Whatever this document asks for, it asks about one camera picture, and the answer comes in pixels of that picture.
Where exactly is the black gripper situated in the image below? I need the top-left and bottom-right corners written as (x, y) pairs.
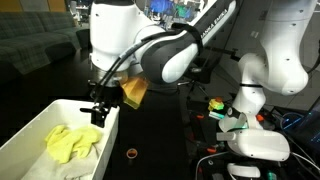
top-left (89, 84), bottom-right (124, 129)

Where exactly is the yellow microfibre cloth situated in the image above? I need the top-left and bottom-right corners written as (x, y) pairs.
top-left (44, 124), bottom-right (103, 164)

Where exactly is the white terry cloth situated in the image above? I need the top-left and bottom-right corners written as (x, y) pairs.
top-left (21, 143), bottom-right (103, 180)

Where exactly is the white plastic box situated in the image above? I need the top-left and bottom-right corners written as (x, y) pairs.
top-left (0, 98), bottom-right (120, 180)

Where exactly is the white ceramic mug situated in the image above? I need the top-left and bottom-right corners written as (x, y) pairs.
top-left (125, 147), bottom-right (139, 160)

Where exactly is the green plaid sofa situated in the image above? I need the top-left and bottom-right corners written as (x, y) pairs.
top-left (0, 10), bottom-right (84, 75)

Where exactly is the teal flat object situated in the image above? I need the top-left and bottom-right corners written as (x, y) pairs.
top-left (208, 111), bottom-right (225, 120)

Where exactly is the colourful toy block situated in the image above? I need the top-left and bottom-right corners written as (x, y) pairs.
top-left (207, 97), bottom-right (225, 113)

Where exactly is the blue background screen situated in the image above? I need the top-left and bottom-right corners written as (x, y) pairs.
top-left (148, 0), bottom-right (176, 14)

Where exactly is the black boom bar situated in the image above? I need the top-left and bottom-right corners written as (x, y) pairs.
top-left (203, 45), bottom-right (244, 63)

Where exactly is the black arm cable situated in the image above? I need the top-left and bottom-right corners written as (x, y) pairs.
top-left (89, 23), bottom-right (204, 104)

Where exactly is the black clamp orange handle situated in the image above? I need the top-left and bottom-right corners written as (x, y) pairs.
top-left (204, 146), bottom-right (218, 155)

